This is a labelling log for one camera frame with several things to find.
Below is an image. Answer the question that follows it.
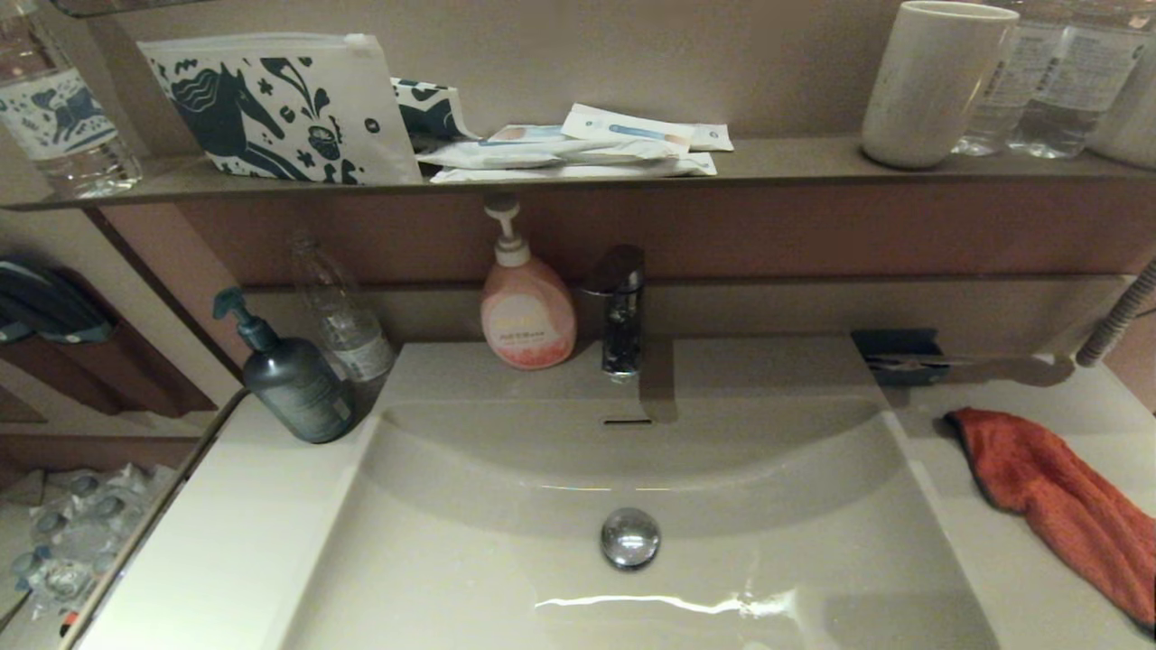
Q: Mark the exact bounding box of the chrome faucet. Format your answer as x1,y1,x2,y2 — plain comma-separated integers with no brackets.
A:
581,244,648,382

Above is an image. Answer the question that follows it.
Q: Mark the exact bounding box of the orange fluffy cloth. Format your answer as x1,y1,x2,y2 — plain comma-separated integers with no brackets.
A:
945,407,1156,633

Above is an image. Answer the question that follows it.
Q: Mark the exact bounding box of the white sink basin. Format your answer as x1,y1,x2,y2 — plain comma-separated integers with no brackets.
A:
63,339,1156,650

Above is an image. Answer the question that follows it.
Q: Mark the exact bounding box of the pink soap pump bottle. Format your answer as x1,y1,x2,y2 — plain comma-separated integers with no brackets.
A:
480,194,578,371

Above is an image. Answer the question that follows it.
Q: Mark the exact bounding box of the flat white plastic packet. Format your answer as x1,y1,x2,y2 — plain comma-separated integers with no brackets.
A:
430,152,718,184

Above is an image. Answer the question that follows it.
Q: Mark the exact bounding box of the white packet orange blue print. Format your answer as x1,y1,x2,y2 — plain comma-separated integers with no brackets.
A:
486,123,579,147

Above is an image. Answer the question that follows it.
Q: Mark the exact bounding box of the white toothbrush packet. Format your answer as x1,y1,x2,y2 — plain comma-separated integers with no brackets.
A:
562,103,696,153

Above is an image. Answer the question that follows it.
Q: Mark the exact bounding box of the chrome drain plug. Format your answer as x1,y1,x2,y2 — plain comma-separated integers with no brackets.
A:
600,507,662,571

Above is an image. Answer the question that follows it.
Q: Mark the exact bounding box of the empty clear plastic bottle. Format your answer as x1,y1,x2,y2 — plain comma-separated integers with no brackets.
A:
287,230,396,389

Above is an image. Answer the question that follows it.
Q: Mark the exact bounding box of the small folded blue print pouch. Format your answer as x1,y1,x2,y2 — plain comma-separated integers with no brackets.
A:
390,78,481,153

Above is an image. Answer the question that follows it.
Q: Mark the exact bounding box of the dark green pump bottle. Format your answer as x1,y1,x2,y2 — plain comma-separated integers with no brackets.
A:
213,287,355,445

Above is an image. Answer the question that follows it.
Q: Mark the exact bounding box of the dark soap tray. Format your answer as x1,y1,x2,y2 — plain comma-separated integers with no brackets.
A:
851,329,951,387

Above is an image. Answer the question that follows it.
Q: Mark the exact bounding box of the white pouch blue horse print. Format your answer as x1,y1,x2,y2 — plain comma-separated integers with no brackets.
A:
135,33,424,186

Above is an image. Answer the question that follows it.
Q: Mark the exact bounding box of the beige ceramic cup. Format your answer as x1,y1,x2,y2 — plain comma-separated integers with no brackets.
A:
860,0,1021,171

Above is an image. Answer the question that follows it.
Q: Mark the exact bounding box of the clear water bottle white label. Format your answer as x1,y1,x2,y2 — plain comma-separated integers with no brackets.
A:
957,0,1030,156
1010,0,1152,160

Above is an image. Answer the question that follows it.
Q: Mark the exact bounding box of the dark blue curved object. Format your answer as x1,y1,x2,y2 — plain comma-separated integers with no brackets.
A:
0,257,114,346

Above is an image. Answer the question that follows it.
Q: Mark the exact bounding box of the bag of clear plastic bottles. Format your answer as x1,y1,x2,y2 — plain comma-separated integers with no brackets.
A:
0,462,177,624

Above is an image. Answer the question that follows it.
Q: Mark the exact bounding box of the water bottle blue horse label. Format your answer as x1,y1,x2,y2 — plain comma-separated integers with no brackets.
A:
0,0,144,200

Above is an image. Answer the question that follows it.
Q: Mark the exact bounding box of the white round container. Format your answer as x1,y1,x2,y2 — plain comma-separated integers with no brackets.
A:
1088,45,1156,171

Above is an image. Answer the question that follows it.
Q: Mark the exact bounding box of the brown wall shelf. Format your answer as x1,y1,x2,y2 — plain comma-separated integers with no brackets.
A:
0,135,1156,213

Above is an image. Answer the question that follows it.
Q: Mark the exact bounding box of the grey corrugated hose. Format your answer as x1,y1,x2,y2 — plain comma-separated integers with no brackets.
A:
1075,260,1156,367

